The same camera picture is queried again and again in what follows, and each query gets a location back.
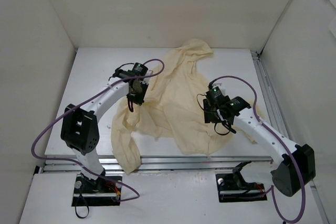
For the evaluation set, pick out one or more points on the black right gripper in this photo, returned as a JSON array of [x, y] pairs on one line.
[[210, 115]]

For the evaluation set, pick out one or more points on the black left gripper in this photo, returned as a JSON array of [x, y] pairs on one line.
[[137, 97]]

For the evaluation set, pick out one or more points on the cream yellow jacket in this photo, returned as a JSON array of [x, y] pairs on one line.
[[170, 110]]

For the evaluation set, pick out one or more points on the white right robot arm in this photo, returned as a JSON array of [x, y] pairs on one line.
[[292, 165]]

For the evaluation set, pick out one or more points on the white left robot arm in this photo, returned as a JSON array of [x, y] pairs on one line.
[[80, 129]]

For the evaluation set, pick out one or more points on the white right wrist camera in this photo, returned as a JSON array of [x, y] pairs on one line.
[[218, 86]]

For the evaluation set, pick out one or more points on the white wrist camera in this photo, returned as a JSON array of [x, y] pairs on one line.
[[149, 73], [218, 86]]

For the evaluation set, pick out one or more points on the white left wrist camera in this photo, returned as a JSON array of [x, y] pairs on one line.
[[149, 73]]

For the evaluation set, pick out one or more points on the right aluminium rail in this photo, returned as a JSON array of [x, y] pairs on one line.
[[277, 120]]

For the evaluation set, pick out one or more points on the aluminium rail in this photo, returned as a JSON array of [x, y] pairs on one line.
[[159, 164], [277, 120]]

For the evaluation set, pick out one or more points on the front aluminium rail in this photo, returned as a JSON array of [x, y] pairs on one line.
[[159, 164]]

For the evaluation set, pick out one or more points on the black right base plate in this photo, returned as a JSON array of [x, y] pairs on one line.
[[231, 188]]

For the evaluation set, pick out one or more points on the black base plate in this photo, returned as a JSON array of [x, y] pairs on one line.
[[231, 188], [98, 193]]

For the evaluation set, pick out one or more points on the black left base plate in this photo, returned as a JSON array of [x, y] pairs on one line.
[[98, 193]]

